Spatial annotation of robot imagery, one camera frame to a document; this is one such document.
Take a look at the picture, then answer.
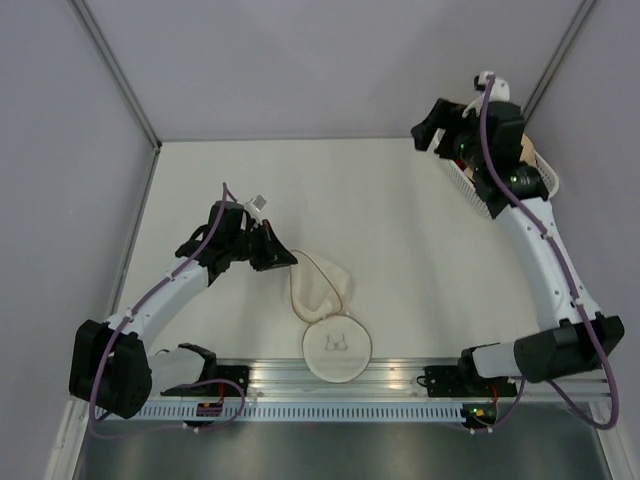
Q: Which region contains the aluminium mounting rail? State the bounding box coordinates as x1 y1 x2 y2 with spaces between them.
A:
68 356 614 404

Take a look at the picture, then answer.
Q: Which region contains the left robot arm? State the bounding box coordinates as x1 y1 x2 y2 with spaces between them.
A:
68 196 297 419

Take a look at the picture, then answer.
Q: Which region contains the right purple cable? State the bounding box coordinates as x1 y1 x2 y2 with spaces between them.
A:
469 73 623 441

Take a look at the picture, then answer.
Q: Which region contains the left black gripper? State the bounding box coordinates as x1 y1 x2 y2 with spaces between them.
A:
227 219 297 272

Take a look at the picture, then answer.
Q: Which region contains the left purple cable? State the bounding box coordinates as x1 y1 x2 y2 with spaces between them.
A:
87 181 247 440

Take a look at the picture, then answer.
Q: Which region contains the aluminium frame post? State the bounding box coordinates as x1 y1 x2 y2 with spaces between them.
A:
68 0 162 153
522 0 600 123

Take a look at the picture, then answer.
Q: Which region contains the right aluminium frame post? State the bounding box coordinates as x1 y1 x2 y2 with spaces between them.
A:
522 0 600 123

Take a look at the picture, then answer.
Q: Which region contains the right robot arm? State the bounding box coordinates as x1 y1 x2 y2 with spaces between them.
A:
411 98 624 395

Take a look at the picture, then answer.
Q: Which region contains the white slotted cable duct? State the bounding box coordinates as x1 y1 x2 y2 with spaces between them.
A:
133 400 497 423

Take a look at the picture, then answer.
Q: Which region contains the white plastic basket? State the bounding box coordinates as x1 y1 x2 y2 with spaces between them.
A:
443 150 560 218

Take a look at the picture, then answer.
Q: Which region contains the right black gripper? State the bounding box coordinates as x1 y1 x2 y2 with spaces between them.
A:
415 94 490 169

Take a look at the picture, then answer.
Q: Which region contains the purple cable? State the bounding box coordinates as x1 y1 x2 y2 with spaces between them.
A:
469 73 623 441
87 181 247 440

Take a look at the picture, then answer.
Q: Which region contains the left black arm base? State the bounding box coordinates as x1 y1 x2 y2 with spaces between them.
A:
160 365 251 398

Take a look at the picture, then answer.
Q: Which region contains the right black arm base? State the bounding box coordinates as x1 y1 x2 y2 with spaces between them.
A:
416 365 517 399

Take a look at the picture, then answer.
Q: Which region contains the left aluminium frame post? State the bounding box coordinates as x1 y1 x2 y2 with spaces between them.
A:
68 0 162 153

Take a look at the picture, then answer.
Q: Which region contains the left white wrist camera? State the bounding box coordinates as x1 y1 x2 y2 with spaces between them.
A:
243 195 267 223

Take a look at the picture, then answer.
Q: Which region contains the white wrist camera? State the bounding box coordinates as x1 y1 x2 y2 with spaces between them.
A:
243 195 267 223
462 71 511 118

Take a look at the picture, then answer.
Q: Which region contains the beige bra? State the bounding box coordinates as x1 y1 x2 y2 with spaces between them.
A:
455 134 538 181

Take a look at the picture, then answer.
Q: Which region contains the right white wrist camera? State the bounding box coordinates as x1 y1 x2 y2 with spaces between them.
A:
462 71 511 118

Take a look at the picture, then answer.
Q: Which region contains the cream mesh laundry bag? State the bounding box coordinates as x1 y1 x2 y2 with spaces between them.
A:
289 249 373 384

